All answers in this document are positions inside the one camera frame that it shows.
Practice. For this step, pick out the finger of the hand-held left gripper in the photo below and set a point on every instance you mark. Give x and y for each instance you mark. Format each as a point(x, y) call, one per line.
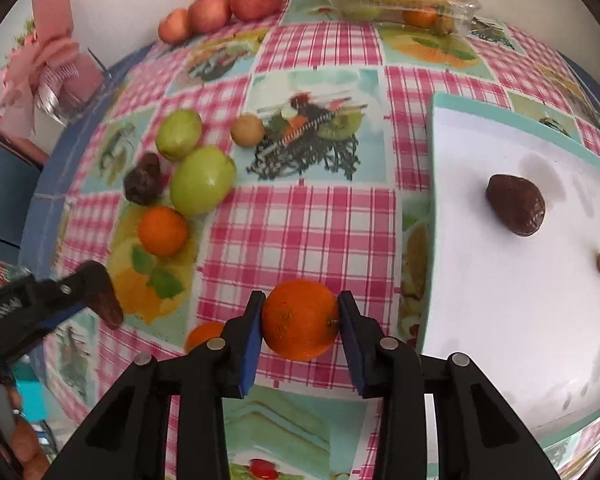
point(87, 280)
point(67, 314)

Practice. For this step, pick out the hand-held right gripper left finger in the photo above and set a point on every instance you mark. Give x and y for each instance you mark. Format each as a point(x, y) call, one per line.
point(254, 345)

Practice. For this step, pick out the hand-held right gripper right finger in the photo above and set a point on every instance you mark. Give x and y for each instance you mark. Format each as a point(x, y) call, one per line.
point(350, 350)

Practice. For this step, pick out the small orange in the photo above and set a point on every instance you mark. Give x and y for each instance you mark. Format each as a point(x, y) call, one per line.
point(204, 336)

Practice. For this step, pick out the large orange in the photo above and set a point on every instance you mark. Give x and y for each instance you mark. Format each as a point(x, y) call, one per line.
point(300, 320)

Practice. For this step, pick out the tangerine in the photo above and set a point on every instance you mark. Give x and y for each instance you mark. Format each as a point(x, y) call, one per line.
point(162, 230)
point(421, 17)

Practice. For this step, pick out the dark wrinkled fruit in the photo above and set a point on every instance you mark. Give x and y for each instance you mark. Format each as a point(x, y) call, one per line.
point(142, 180)

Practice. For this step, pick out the white tray with teal rim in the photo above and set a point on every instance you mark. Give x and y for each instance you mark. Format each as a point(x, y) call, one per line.
point(480, 310)

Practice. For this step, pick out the person's left hand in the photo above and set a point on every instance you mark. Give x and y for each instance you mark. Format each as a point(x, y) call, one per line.
point(25, 447)

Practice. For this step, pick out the teal box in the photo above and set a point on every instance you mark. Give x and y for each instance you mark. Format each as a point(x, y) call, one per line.
point(30, 395)

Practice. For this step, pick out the blue cabinet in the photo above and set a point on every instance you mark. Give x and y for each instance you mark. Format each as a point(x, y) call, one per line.
point(0, 185)

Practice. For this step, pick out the clear plastic box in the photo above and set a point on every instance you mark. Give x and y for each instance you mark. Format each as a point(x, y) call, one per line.
point(86, 85)

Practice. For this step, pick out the dark brown avocado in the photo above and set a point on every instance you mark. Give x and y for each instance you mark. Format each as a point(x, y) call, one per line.
point(515, 205)

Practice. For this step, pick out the small red apple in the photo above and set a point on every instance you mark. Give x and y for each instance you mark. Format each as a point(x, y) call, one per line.
point(174, 26)

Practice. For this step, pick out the medium red apple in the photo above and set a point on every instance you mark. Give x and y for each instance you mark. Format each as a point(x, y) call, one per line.
point(209, 11)

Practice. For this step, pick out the clear plastic fruit container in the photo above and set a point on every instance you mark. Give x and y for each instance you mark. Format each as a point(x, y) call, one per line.
point(462, 10)

